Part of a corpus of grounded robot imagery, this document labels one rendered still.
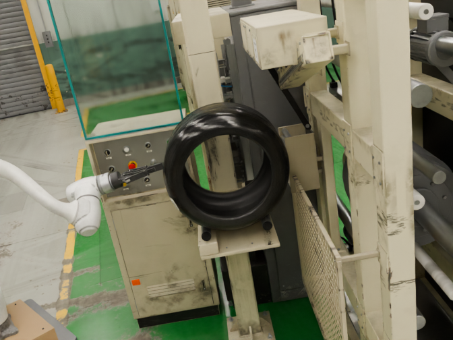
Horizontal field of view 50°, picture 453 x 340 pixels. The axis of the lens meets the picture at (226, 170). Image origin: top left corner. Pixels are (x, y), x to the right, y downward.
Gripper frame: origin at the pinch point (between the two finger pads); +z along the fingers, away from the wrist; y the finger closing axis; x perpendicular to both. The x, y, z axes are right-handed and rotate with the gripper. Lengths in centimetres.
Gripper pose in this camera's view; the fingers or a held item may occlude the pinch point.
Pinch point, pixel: (155, 167)
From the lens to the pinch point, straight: 218.4
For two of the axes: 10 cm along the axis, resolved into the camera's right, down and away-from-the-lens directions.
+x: 2.9, 8.9, 3.5
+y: -0.6, -3.5, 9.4
